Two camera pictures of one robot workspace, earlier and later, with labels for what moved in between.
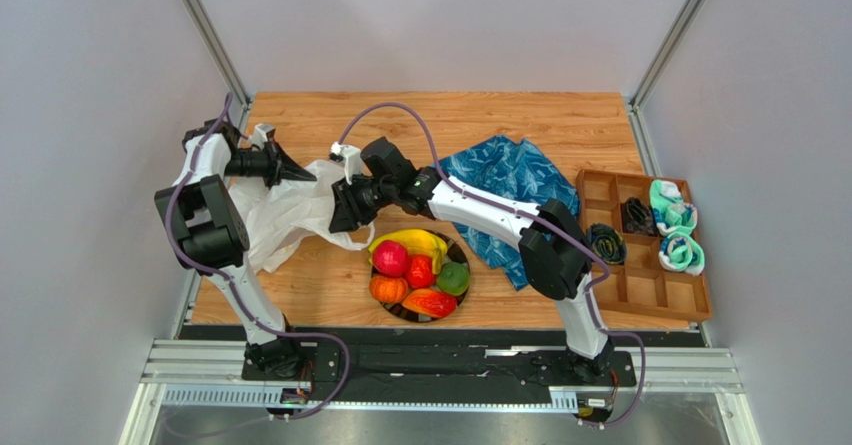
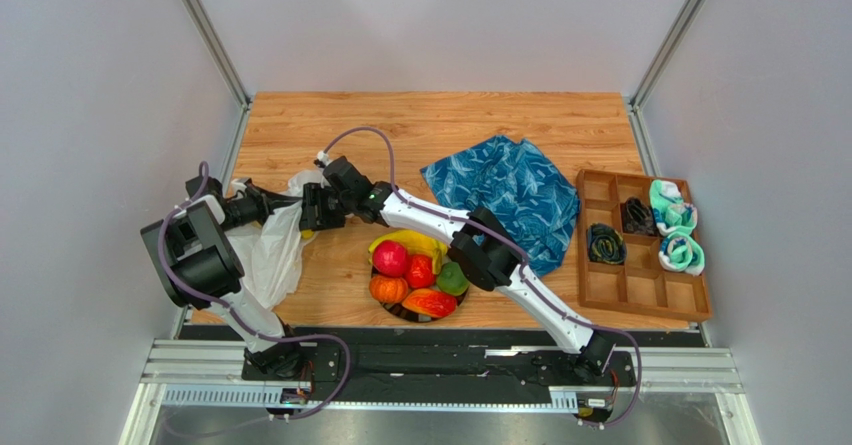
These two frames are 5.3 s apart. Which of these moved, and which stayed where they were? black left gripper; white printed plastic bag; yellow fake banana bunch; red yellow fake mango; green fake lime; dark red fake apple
Moved: white printed plastic bag; black left gripper
Stayed: red yellow fake mango; yellow fake banana bunch; green fake lime; dark red fake apple
